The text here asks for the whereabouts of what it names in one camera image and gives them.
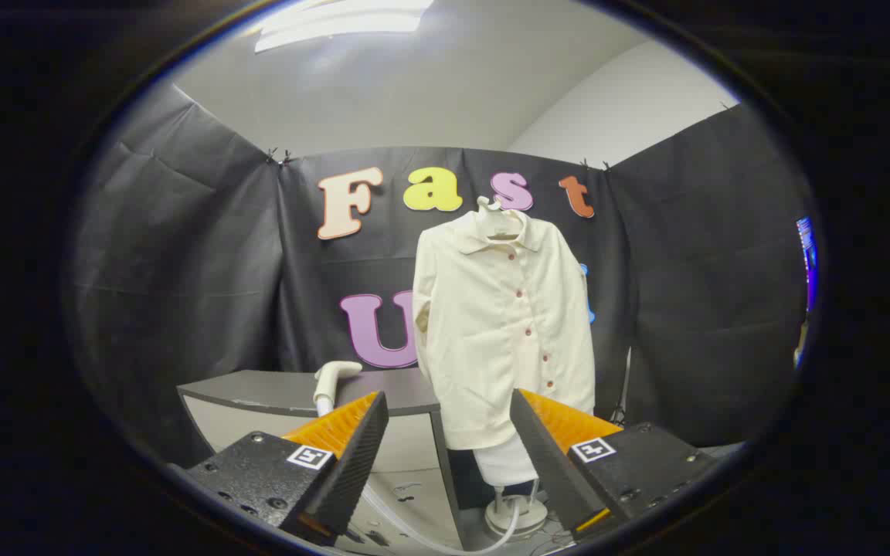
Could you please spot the cream button-up shirt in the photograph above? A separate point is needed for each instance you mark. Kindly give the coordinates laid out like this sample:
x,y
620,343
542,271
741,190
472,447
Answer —
x,y
495,340

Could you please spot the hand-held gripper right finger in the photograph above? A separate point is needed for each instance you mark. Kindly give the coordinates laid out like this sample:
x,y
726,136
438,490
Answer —
x,y
545,455

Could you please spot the white garment steamer head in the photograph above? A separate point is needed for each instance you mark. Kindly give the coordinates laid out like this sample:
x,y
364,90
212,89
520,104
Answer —
x,y
333,374

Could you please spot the white round stand base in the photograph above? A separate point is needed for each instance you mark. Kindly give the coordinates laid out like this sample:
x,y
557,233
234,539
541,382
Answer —
x,y
526,516

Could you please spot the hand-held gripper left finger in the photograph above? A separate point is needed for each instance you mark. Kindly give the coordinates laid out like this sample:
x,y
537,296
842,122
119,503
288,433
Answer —
x,y
356,455

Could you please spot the thin dark pole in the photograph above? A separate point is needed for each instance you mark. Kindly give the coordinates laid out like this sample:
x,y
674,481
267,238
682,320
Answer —
x,y
626,386

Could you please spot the white clothes hanger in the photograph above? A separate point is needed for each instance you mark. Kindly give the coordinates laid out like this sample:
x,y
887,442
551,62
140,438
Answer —
x,y
495,216

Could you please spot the white mannequin torso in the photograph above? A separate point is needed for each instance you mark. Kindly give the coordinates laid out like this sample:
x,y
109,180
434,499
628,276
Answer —
x,y
505,463

